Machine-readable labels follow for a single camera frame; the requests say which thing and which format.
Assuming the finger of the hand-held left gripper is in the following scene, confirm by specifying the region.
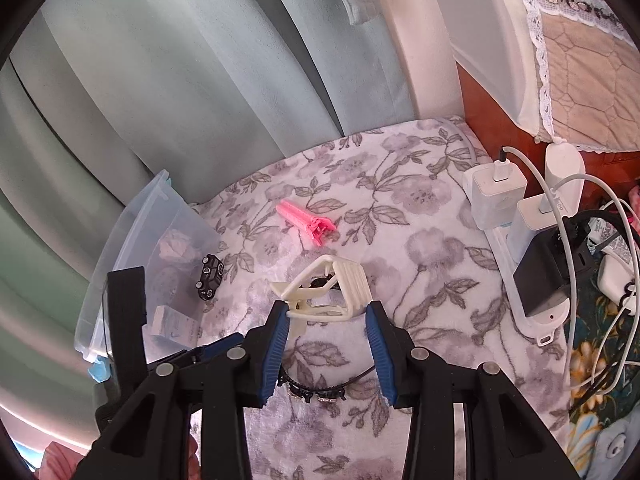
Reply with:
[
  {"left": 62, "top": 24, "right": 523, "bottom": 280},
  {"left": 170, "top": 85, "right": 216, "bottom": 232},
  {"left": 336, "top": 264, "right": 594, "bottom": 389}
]
[
  {"left": 94, "top": 266, "right": 149, "bottom": 431},
  {"left": 147, "top": 332, "right": 248, "bottom": 368}
]

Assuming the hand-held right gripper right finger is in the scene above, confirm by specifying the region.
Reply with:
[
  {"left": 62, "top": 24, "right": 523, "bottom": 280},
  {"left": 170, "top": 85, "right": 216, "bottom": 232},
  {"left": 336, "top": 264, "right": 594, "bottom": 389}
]
[{"left": 365, "top": 300, "right": 583, "bottom": 480}]

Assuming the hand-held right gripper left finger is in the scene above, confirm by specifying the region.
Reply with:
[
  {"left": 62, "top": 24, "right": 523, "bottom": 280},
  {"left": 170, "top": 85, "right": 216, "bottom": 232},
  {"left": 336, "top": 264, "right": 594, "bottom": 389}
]
[{"left": 75, "top": 300, "right": 291, "bottom": 480}]

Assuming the white medicine box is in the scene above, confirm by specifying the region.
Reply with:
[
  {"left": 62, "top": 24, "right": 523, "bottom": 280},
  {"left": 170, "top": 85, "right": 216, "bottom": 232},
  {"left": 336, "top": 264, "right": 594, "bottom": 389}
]
[{"left": 151, "top": 305, "right": 198, "bottom": 353}]

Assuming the cream plastic hair clip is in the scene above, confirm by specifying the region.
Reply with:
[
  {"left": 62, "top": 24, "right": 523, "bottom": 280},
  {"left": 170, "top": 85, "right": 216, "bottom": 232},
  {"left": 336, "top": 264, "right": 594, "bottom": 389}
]
[{"left": 271, "top": 255, "right": 372, "bottom": 338}]

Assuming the clear plastic storage container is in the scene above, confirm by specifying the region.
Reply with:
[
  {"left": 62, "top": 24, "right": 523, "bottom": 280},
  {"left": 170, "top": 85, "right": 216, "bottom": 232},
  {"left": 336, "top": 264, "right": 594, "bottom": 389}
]
[{"left": 74, "top": 170, "right": 231, "bottom": 376}]

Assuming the black studded headband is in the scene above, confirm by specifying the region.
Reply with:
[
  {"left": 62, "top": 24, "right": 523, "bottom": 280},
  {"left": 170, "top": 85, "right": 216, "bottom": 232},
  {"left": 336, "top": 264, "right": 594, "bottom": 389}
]
[{"left": 277, "top": 274, "right": 378, "bottom": 406}]

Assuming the small black toy car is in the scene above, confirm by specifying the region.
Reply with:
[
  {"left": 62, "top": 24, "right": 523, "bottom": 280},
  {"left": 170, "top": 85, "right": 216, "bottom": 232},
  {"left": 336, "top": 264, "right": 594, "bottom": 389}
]
[{"left": 194, "top": 254, "right": 224, "bottom": 302}]

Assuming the pink plastic hair clip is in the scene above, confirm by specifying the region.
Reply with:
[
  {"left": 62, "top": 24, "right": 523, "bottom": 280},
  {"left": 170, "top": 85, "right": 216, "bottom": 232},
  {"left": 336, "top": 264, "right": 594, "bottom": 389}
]
[{"left": 277, "top": 200, "right": 338, "bottom": 248}]

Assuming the grey floral blanket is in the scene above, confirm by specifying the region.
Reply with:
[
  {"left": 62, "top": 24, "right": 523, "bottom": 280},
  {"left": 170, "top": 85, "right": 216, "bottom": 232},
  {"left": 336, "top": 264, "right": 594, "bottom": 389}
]
[{"left": 187, "top": 115, "right": 573, "bottom": 480}]

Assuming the pink cloth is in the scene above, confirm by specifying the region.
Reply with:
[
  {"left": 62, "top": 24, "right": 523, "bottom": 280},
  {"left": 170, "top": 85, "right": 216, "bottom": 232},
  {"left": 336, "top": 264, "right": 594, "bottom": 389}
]
[{"left": 30, "top": 440, "right": 93, "bottom": 480}]

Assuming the black power adapter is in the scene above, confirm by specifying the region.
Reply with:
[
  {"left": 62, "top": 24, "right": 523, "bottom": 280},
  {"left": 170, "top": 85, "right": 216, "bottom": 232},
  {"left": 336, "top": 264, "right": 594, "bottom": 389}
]
[{"left": 512, "top": 212, "right": 598, "bottom": 318}]

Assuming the large white charger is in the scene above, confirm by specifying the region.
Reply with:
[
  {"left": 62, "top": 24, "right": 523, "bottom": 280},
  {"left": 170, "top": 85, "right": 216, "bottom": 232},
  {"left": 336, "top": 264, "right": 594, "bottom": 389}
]
[{"left": 462, "top": 162, "right": 528, "bottom": 231}]

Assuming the small white charger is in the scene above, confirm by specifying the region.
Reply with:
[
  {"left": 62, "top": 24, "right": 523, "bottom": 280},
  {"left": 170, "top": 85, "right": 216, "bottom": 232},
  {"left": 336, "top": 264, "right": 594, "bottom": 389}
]
[{"left": 510, "top": 195, "right": 563, "bottom": 261}]

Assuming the colourful floral sheet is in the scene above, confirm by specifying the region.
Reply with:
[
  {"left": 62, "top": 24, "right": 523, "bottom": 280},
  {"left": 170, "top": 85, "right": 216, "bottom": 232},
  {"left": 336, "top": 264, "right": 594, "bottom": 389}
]
[{"left": 565, "top": 280, "right": 640, "bottom": 480}]

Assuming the white power strip with chargers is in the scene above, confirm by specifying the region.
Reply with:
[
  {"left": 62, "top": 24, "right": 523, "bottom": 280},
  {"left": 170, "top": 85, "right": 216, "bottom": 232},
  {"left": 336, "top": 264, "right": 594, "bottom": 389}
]
[{"left": 499, "top": 145, "right": 581, "bottom": 391}]

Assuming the white rounded adapter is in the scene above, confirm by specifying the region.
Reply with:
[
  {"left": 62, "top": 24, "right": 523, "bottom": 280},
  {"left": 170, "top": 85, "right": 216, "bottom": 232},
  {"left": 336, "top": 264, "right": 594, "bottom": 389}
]
[{"left": 597, "top": 252, "right": 640, "bottom": 306}]

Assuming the pale blue plush toy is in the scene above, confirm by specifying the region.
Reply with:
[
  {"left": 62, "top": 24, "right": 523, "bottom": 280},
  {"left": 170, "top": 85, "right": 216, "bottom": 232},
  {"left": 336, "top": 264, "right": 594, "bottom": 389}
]
[{"left": 597, "top": 415, "right": 640, "bottom": 480}]

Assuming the small printed packet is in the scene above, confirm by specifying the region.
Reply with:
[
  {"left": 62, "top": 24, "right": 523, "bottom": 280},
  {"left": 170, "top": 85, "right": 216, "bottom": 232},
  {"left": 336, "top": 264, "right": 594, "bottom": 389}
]
[{"left": 590, "top": 215, "right": 631, "bottom": 256}]

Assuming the tall white adapter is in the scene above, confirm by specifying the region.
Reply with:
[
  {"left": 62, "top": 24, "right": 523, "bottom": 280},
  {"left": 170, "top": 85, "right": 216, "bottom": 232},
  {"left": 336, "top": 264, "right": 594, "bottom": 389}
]
[{"left": 544, "top": 142, "right": 586, "bottom": 216}]

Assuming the pale green curtain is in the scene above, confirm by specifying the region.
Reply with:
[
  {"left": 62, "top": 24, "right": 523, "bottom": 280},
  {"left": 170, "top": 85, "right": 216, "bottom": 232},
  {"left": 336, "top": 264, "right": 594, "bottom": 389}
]
[{"left": 0, "top": 0, "right": 416, "bottom": 411}]

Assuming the brown wooden headboard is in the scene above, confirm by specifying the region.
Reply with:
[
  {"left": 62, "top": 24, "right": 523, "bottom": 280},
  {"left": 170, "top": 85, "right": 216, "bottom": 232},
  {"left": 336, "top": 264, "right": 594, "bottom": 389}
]
[{"left": 455, "top": 55, "right": 640, "bottom": 201}]

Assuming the cream pillow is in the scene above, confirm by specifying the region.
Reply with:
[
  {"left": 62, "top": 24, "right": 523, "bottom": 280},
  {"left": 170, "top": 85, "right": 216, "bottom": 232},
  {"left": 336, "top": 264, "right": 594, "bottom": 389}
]
[{"left": 370, "top": 0, "right": 543, "bottom": 133}]

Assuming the lace-trimmed quilted cover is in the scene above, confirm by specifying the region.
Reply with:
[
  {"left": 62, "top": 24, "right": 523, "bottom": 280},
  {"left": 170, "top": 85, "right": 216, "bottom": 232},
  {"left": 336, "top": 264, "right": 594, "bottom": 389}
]
[{"left": 507, "top": 0, "right": 640, "bottom": 153}]

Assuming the black cable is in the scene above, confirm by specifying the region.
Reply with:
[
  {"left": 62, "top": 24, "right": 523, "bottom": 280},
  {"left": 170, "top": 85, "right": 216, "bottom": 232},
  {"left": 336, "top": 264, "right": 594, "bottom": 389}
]
[{"left": 570, "top": 355, "right": 626, "bottom": 411}]

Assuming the white charging cable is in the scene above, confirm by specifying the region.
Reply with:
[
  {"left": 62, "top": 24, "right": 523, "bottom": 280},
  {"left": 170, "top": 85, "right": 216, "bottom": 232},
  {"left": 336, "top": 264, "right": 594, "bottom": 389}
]
[{"left": 547, "top": 175, "right": 640, "bottom": 411}]

